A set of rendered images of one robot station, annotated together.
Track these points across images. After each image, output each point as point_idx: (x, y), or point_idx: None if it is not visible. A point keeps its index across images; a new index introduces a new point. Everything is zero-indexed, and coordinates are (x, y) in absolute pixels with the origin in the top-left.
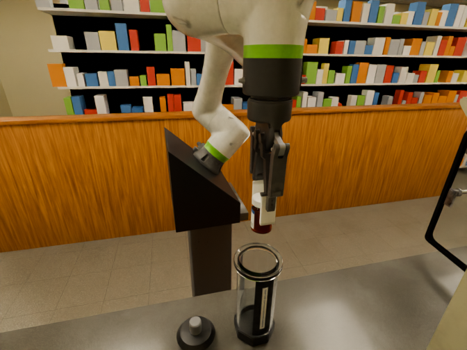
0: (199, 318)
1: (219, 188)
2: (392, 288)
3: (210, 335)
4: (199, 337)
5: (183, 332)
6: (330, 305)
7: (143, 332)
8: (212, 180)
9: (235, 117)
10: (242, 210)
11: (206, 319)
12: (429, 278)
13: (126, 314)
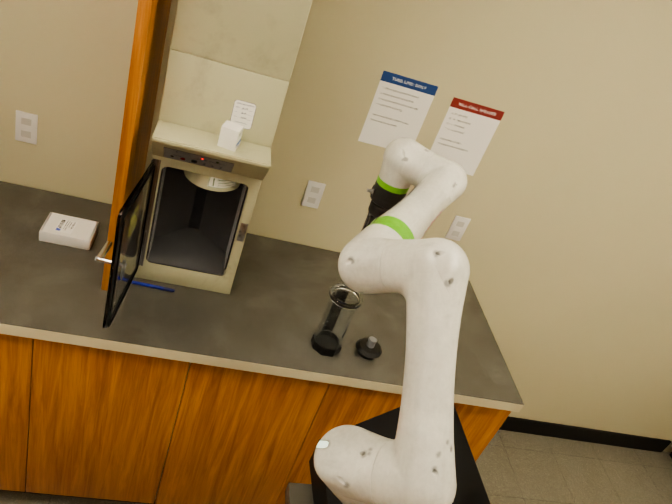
0: (370, 339)
1: (359, 423)
2: (189, 327)
3: (359, 340)
4: (367, 340)
5: (378, 346)
6: (257, 337)
7: (403, 368)
8: (371, 429)
9: (354, 441)
10: (298, 489)
11: (363, 348)
12: (140, 321)
13: None
